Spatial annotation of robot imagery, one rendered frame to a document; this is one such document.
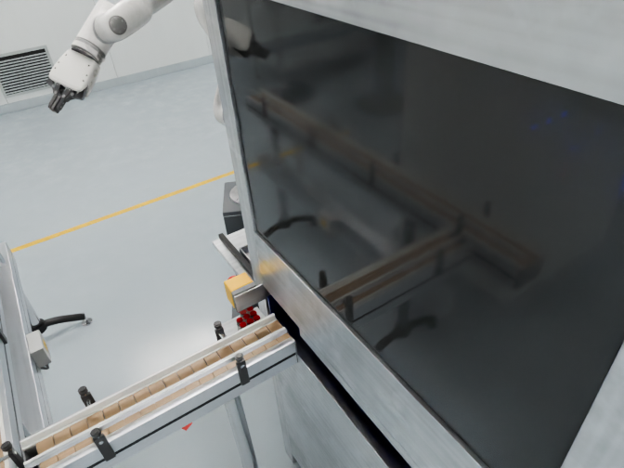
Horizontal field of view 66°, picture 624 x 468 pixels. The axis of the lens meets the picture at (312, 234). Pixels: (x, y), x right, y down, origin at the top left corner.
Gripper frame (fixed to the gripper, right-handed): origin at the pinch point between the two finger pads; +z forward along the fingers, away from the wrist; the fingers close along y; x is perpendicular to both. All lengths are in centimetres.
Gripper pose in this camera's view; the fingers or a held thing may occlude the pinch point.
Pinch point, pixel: (56, 104)
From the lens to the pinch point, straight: 150.5
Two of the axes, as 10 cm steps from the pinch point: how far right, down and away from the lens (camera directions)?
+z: -4.1, 8.9, -1.9
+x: 1.0, -1.6, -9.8
